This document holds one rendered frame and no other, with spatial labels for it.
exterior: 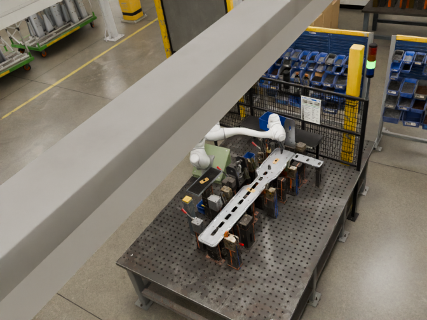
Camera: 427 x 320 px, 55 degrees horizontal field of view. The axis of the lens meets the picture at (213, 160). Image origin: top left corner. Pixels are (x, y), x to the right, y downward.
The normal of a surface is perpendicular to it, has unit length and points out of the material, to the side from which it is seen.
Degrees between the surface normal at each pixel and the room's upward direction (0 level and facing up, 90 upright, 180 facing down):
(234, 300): 0
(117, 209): 90
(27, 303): 90
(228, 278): 0
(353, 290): 0
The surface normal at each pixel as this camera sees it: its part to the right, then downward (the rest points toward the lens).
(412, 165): -0.13, -0.76
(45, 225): 0.84, 0.25
